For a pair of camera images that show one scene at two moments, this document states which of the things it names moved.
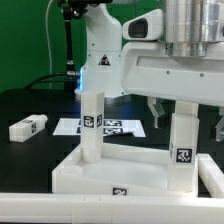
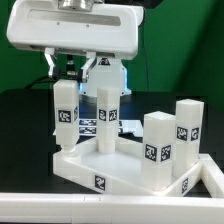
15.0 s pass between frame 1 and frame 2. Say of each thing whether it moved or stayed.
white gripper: moved
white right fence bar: stayed
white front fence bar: stayed
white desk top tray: moved
